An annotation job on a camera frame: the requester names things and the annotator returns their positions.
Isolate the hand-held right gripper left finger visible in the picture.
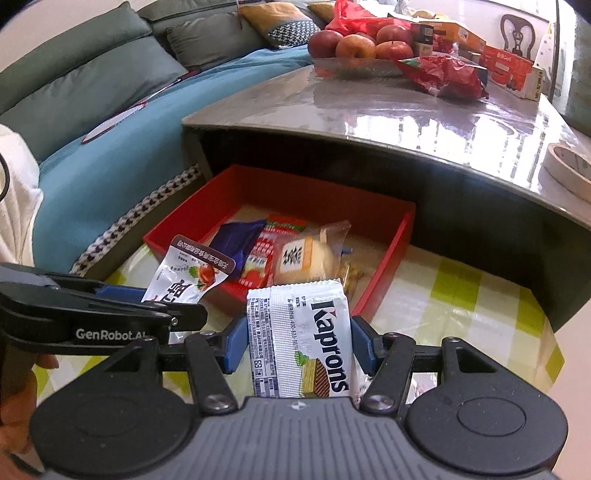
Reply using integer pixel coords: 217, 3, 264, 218
97, 316, 250, 414

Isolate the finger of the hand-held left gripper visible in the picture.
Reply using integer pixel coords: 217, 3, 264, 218
91, 299, 209, 334
50, 274, 147, 303

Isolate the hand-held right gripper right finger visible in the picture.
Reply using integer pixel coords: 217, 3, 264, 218
352, 316, 504, 412

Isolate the white snack packet red picture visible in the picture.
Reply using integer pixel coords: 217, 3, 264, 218
140, 233, 236, 344

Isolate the white wafer packet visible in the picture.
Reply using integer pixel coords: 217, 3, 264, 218
246, 278, 357, 400

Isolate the clear fried noodle snack packet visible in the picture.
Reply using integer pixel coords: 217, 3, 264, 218
339, 258, 370, 296

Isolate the red cardboard box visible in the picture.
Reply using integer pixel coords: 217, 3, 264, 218
143, 165, 416, 319

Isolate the blue foil snack packet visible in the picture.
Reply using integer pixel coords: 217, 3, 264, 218
210, 219, 266, 278

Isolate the red green snack packet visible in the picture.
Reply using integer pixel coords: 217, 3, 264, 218
240, 215, 308, 289

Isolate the bread bun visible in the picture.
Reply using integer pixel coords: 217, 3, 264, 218
272, 222, 354, 284

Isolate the person's left hand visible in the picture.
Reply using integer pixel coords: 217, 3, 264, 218
0, 354, 61, 462

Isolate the cream fleece blanket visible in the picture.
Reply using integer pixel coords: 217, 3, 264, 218
0, 124, 44, 268

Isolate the green sofa with blue cover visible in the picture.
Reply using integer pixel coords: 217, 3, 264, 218
30, 44, 319, 278

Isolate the white red flat stick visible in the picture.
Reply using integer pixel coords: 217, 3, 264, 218
81, 69, 201, 144

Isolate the dark coffee table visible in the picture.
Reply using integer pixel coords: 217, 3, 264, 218
181, 55, 591, 333

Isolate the beige masking tape roll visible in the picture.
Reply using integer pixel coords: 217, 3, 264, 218
545, 143, 591, 202

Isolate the green throw pillow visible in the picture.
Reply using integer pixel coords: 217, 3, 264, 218
166, 14, 271, 70

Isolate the glass fruit plate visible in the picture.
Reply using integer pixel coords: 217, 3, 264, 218
309, 53, 416, 79

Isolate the red crinkled snack bag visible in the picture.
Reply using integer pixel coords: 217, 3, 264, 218
397, 52, 490, 101

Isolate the red apple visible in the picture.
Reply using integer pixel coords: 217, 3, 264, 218
376, 24, 414, 44
375, 41, 414, 61
335, 34, 377, 60
308, 30, 342, 58

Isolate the yellow houndstooth pillow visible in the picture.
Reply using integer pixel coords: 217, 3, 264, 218
238, 2, 321, 49

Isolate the small dark box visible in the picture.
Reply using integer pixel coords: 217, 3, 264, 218
410, 22, 435, 57

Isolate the flat orange cardboard box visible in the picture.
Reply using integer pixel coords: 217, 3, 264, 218
431, 18, 488, 54

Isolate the red plastic bag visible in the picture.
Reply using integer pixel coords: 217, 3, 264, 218
323, 0, 386, 38

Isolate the white leaning board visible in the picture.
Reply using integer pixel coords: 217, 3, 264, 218
536, 23, 557, 81

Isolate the dark wooden chair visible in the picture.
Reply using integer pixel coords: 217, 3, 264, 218
501, 13, 536, 61

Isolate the glass door panel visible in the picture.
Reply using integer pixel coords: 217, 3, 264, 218
556, 0, 591, 121

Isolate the black cable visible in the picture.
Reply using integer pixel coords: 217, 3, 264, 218
0, 152, 12, 201

